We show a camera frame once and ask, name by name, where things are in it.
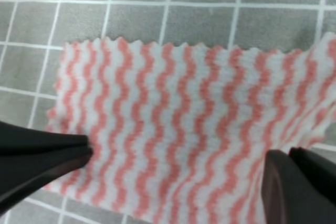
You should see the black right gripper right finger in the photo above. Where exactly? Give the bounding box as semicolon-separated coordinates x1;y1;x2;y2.
261;147;335;223

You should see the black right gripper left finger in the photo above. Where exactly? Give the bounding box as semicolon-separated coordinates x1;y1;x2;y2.
1;122;93;212

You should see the grey grid tablecloth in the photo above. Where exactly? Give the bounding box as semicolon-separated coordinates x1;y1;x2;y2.
1;0;335;223

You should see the pink white wavy striped towel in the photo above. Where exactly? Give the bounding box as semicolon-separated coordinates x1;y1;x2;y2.
46;33;335;223

